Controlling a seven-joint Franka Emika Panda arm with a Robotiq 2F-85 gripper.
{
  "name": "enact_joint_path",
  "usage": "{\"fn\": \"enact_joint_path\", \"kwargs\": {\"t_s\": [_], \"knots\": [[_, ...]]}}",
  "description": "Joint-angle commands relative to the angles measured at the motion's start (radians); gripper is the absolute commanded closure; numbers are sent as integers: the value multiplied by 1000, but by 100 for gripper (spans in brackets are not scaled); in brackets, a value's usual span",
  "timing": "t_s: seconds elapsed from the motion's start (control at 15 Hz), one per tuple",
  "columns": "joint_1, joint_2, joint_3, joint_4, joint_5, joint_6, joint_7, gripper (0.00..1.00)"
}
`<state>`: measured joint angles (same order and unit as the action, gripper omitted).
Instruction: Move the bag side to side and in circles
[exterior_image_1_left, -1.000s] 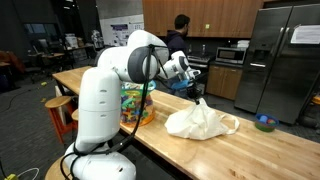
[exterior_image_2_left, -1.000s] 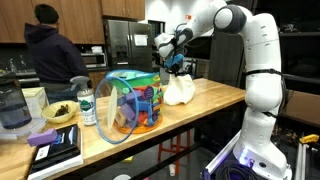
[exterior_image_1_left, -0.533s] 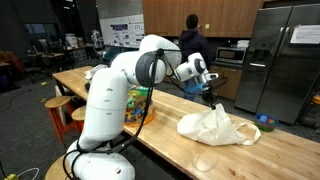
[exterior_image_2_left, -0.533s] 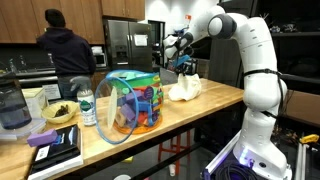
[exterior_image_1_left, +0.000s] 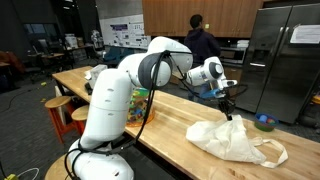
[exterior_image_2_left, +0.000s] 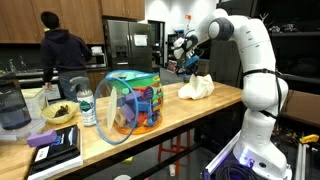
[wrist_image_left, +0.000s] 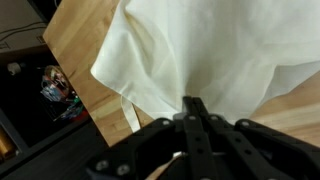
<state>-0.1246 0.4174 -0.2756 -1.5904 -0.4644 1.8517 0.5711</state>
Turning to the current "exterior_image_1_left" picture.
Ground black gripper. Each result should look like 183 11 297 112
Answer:
217 97 237 122

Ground white cloth tote bag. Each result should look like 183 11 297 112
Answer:
185 114 289 169

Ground wooden base cabinet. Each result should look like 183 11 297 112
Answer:
223 66 244 98

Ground green bowl blue rim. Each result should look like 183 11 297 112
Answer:
254 112 280 133

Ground silver microwave oven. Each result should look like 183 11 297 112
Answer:
219 46 248 65

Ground stainless steel refrigerator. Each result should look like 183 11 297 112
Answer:
234 3 320 125

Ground stack of white containers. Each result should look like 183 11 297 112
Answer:
237 39 250 48

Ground person in dark hoodie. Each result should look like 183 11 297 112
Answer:
183 13 222 103

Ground clear tub of toy blocks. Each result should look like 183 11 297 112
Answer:
126 87 156 128

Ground white paper on refrigerator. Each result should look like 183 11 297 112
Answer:
290 23 320 45

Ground small black device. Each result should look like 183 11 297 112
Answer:
84 82 94 96

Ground wooden stool orange legs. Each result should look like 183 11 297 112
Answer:
44 95 78 144
71 104 90 136

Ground round wooden stool seat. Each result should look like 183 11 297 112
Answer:
44 154 79 180

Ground office desk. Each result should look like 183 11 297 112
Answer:
28 51 66 78

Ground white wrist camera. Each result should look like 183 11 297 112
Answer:
222 79 239 89

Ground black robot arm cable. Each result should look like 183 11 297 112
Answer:
63 49 194 180

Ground wooden wall cabinets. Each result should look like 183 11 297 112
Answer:
142 0 264 38

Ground white floor cable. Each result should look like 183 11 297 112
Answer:
16 167 40 180

